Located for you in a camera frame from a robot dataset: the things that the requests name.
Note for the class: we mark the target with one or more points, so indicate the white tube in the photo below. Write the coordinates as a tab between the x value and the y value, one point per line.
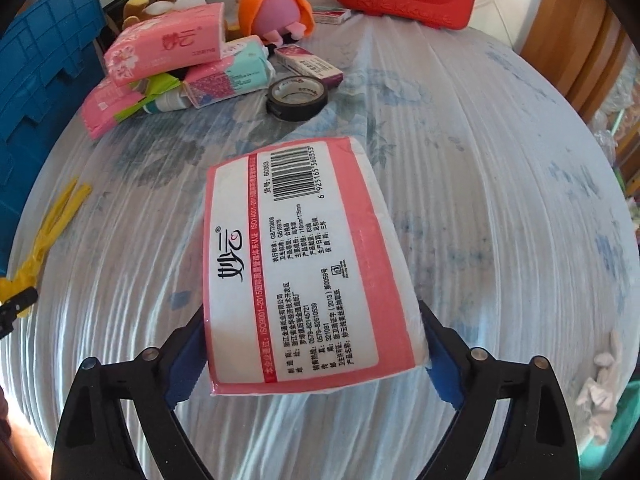
170	102

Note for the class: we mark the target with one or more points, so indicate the yellow plastic tongs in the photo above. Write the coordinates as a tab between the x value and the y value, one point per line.
45	235

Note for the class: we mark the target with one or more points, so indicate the pink flowered tissue pack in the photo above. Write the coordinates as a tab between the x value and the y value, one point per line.
165	42
102	105

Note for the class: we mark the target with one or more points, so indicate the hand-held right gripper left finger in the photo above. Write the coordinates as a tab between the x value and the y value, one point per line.
187	360

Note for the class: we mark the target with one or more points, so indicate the wooden door frame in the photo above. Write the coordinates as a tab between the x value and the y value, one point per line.
575	25

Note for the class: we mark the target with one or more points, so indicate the brown bear plush toy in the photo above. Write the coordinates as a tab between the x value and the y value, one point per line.
145	7

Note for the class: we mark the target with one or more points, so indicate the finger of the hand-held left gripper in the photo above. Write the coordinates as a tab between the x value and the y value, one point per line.
15	307

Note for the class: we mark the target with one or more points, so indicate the red white small packet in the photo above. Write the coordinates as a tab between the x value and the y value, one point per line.
310	65

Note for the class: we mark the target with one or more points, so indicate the lime green packet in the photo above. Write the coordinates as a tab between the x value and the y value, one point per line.
162	85

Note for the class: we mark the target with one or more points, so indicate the pink pig plush toy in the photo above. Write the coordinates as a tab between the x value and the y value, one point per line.
272	7

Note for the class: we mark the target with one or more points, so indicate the patterned fabric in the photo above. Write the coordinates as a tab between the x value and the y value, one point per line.
617	150

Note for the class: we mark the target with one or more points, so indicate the white lace cloth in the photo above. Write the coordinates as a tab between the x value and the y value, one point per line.
597	390

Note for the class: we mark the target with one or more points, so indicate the black tape roll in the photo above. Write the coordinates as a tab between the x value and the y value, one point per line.
280	105

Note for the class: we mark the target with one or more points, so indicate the floral cloth covered desktop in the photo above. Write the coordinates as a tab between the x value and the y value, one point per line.
475	185

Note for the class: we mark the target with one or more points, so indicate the pink white tissue pack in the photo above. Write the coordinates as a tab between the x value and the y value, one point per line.
310	270

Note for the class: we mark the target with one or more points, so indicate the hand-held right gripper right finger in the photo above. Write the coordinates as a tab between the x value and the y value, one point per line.
445	370

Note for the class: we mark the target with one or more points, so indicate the teal pink tissue pack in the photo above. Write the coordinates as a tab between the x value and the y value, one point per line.
235	70

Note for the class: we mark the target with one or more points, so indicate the small red white box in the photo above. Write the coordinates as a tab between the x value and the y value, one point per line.
331	15

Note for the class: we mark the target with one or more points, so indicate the blue fabric storage bin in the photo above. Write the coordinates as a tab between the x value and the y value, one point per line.
45	75

